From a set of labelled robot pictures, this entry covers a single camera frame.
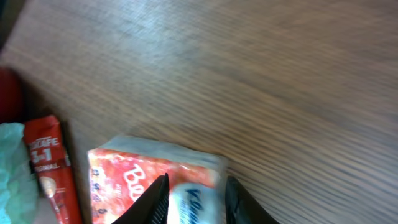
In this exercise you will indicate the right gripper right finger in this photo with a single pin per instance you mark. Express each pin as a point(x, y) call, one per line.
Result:
point(241, 207)

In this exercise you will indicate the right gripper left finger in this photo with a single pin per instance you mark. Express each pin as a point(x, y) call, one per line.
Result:
point(151, 207)

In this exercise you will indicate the red white tissue packet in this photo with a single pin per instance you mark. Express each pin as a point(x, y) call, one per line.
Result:
point(122, 169)

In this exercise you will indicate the red sachet pack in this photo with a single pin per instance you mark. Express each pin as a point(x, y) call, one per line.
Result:
point(50, 160)

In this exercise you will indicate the mint green wipes packet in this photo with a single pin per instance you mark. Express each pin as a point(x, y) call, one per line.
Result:
point(19, 190)

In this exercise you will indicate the sriracha bottle green cap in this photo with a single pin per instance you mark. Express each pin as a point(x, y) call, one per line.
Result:
point(12, 98)

